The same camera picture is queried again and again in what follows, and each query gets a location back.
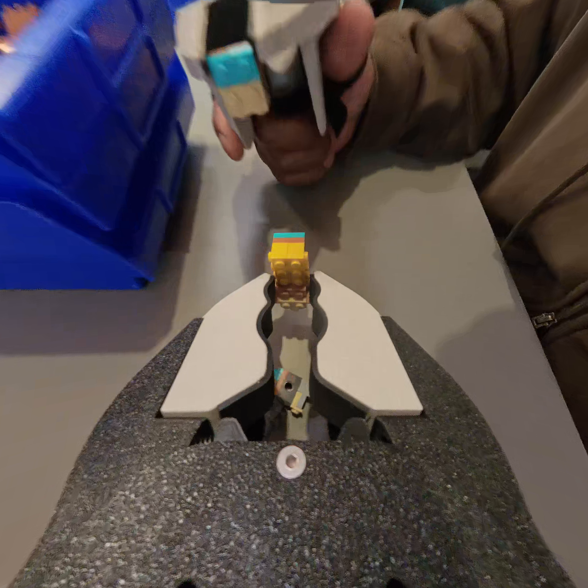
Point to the orange yellow brick train model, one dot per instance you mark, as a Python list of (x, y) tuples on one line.
[(289, 266)]

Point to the person's right hand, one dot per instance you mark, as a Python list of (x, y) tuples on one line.
[(294, 151)]

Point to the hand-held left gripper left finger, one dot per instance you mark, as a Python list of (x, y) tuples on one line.
[(216, 358)]

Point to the small grey brick model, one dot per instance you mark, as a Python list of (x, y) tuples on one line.
[(289, 386)]

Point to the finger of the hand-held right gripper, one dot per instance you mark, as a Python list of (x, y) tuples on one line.
[(195, 36), (289, 27)]

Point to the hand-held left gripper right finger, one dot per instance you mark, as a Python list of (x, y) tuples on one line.
[(363, 358)]

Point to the blue plastic bin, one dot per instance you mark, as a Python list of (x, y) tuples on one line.
[(69, 55), (92, 151), (69, 248)]

